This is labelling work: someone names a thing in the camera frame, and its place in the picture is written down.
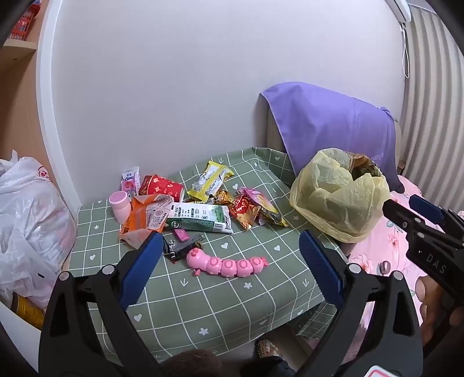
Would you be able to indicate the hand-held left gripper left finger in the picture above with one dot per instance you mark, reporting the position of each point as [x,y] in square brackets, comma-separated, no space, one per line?
[143,261]

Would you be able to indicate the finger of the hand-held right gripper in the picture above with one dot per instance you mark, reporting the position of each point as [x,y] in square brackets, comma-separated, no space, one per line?
[398,214]
[424,206]

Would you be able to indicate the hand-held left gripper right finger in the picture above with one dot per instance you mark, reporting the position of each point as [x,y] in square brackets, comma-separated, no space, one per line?
[321,268]

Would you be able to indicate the black wrapper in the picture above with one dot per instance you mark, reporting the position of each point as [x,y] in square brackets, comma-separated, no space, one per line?
[179,252]

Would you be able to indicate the orange snack wrapper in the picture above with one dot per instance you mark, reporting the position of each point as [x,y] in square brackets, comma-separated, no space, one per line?
[139,221]

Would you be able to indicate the small magenta packet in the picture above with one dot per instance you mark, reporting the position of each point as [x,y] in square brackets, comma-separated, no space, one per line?
[180,235]

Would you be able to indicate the bin with yellow liner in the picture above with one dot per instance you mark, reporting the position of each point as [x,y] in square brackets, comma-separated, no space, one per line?
[337,203]

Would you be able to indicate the green white milk carton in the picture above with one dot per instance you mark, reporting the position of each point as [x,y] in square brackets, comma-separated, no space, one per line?
[203,217]

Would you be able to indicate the red paper cup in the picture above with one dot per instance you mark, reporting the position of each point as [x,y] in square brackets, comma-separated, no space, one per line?
[163,188]

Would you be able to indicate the pink white snack packet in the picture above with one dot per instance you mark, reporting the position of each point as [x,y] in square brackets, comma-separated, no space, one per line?
[130,181]

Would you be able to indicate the pink yellow snack wrapper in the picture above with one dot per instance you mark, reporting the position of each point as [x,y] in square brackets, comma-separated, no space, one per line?
[264,206]

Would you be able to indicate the red gold foil wrapper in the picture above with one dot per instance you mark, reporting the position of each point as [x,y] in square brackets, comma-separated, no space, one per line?
[244,210]

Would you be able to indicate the yellow snack packet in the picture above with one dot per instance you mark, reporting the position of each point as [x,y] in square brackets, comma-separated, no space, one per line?
[208,181]

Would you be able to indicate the person's right hand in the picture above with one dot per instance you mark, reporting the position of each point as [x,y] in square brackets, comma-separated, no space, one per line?
[426,290]

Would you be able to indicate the pink floral bedsheet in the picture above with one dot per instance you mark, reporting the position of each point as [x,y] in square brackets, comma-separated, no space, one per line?
[377,253]

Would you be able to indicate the pink plastic bottle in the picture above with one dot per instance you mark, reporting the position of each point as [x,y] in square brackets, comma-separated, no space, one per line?
[120,206]

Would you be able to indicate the pink caterpillar toy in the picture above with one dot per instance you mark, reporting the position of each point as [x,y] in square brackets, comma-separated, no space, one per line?
[224,266]

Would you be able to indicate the green checked tablecloth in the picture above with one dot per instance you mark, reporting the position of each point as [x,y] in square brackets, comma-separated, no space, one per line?
[217,308]

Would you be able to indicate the knitted slipper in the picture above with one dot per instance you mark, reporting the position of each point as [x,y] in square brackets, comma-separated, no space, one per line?
[270,347]

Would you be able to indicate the striped grey curtain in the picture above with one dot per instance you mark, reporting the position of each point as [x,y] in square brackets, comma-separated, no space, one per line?
[435,108]

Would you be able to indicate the purple pillow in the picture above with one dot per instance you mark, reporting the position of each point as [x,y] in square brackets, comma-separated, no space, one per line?
[326,119]

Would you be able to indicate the white plastic bag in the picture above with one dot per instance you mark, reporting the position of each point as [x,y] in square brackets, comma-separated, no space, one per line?
[29,224]

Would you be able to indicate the yellow can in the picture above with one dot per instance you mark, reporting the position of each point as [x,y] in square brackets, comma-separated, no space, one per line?
[29,311]

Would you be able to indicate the beige bed headboard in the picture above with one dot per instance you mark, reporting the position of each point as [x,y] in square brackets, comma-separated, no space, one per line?
[277,134]

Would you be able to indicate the white air conditioner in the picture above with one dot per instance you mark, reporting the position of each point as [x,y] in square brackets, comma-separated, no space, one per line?
[400,9]

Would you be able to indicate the wooden shelf unit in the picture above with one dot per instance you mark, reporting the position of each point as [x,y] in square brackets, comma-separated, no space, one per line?
[18,90]

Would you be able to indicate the red plastic basket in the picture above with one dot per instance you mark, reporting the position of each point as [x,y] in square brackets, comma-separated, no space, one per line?
[23,25]

